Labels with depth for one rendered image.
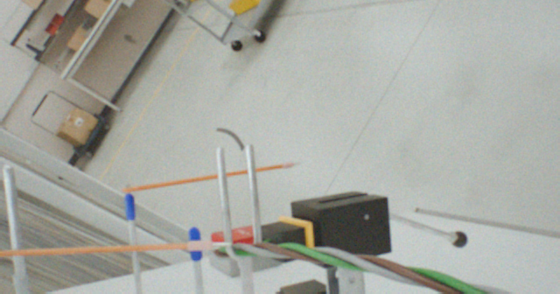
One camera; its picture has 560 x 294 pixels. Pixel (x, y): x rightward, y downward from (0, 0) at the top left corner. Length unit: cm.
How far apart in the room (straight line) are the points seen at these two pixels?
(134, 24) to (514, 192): 729
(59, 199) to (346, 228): 74
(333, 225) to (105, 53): 821
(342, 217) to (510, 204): 152
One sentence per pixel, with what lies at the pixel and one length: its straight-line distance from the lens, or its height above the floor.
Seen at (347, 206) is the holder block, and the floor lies 116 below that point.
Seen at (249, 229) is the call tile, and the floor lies 111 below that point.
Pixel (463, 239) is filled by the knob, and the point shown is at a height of 104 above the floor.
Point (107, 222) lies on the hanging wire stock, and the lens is 107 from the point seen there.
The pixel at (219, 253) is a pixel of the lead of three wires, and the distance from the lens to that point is 31.
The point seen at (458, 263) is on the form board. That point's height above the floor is 98.
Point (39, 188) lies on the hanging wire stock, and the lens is 104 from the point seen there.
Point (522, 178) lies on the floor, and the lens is 189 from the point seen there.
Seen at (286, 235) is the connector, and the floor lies 119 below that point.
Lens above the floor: 137
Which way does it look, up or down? 25 degrees down
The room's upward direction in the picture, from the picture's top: 56 degrees counter-clockwise
